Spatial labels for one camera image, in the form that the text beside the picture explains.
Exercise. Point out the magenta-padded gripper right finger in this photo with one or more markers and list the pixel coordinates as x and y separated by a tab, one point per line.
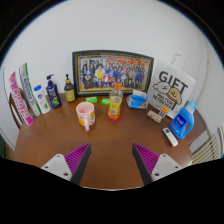
146	158

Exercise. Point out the small green packet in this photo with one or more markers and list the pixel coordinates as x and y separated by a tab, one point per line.
91	99
105	101

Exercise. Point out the small patterned snack packet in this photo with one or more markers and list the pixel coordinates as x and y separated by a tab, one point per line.
154	116

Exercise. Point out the white shampoo bottle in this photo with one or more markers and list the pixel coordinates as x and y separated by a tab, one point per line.
42	100

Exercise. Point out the white radiator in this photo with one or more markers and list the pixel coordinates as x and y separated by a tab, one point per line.
208	150

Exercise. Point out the flat round red coaster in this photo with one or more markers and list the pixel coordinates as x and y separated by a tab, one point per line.
114	120

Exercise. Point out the dark blue pump bottle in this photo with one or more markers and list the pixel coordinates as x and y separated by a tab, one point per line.
54	96

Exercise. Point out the white remote control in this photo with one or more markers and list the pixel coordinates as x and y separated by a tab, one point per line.
170	136

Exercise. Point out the brown pump bottle yellow label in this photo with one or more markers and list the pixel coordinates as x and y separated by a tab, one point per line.
70	94

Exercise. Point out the orange juice bottle orange cap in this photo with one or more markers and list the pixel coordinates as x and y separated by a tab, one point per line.
115	105

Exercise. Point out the wooden chair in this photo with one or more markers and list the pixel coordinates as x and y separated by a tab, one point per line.
13	110

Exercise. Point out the white paper gift bag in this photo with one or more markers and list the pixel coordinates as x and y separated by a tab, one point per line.
171	88

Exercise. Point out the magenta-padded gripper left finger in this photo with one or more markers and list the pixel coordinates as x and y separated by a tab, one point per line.
77	156

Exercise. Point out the blue detergent bottle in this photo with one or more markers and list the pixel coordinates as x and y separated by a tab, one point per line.
181	123

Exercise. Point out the blue tissue pack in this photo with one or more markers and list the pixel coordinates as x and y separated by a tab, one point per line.
137	101

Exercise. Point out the colourful puzzle cube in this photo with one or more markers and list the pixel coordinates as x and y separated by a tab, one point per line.
163	112

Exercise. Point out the pink ceramic mug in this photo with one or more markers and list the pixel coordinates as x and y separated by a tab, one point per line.
85	115

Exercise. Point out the framed group picture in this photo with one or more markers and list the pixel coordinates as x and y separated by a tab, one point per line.
113	73

